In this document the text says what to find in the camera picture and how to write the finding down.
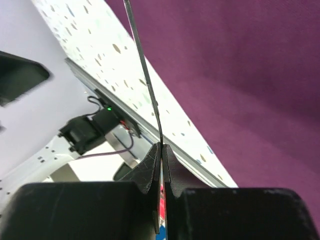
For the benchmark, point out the black bracket with cables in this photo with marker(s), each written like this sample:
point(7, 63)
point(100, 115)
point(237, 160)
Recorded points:
point(88, 131)

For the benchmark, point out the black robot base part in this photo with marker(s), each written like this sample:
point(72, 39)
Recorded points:
point(18, 75)

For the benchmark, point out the purple cloth mat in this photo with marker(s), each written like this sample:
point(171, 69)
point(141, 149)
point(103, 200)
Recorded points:
point(247, 73)

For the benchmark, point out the steel hemostat forceps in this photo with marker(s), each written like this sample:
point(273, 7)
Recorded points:
point(137, 41)

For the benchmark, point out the aluminium table edge rail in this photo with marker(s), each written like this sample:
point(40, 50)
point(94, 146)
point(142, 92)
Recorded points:
point(151, 132)

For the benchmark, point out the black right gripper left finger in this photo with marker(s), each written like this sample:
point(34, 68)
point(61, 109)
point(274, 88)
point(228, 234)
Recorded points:
point(127, 209)

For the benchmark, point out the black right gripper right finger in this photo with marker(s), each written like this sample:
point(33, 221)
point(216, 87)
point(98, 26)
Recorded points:
point(196, 211)

